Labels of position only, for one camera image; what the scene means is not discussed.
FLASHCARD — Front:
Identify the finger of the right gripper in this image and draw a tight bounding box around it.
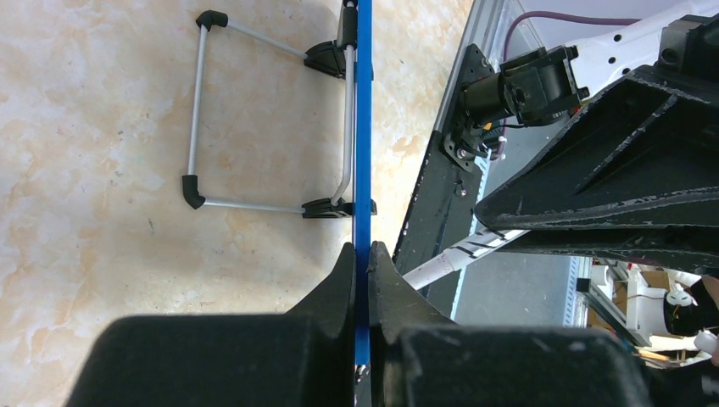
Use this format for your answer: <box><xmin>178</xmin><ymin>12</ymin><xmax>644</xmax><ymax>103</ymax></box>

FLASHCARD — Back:
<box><xmin>475</xmin><ymin>66</ymin><xmax>718</xmax><ymax>274</ymax></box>

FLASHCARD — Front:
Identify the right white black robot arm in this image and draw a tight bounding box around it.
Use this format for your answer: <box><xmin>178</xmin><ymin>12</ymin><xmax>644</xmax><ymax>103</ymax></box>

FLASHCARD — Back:
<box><xmin>456</xmin><ymin>1</ymin><xmax>718</xmax><ymax>275</ymax></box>

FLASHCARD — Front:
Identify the red white marker pen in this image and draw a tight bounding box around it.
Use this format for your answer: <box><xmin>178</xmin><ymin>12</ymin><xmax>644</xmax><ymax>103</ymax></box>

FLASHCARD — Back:
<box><xmin>404</xmin><ymin>226</ymin><xmax>528</xmax><ymax>290</ymax></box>

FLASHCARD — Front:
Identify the blue framed whiteboard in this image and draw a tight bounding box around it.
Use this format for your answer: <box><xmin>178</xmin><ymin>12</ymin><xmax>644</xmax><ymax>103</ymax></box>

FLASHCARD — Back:
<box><xmin>181</xmin><ymin>1</ymin><xmax>376</xmax><ymax>366</ymax></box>

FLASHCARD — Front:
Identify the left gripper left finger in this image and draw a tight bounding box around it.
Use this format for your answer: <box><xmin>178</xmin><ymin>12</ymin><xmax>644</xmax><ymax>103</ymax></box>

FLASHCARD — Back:
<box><xmin>67</xmin><ymin>244</ymin><xmax>356</xmax><ymax>406</ymax></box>

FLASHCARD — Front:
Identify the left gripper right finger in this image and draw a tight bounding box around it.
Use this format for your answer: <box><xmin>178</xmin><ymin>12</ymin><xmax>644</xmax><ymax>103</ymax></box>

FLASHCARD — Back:
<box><xmin>367</xmin><ymin>242</ymin><xmax>652</xmax><ymax>406</ymax></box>

